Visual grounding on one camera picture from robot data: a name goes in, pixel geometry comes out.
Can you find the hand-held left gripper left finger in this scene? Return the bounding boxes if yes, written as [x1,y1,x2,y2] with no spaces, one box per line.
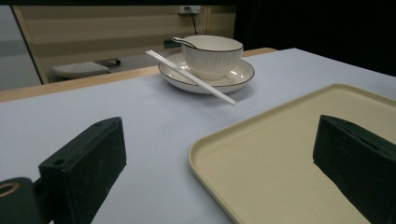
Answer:
[38,116,128,224]

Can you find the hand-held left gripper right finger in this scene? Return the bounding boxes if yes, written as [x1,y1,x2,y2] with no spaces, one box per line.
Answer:
[312,114,396,224]

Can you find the beige plastic tray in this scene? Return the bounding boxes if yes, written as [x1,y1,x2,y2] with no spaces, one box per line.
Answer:
[188,83,396,224]

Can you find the white round stool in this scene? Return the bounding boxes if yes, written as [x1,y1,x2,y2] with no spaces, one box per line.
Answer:
[50,61,112,79]

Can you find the beige cabinet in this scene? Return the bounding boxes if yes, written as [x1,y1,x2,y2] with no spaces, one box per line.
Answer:
[10,4,237,85]

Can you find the white chopsticks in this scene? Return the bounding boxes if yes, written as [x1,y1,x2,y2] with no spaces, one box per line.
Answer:
[145,49,237,107]

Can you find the white plate with dark rim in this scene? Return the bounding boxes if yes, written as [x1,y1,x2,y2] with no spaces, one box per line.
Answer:
[158,51,256,95]

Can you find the white bowl with dark rim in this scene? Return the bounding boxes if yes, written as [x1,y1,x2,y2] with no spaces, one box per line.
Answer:
[180,35,245,81]

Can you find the black cable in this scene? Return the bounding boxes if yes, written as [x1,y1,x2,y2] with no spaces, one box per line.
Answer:
[185,7,200,36]

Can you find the white wall socket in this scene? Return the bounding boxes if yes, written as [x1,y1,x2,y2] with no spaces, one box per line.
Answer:
[177,5,202,15]

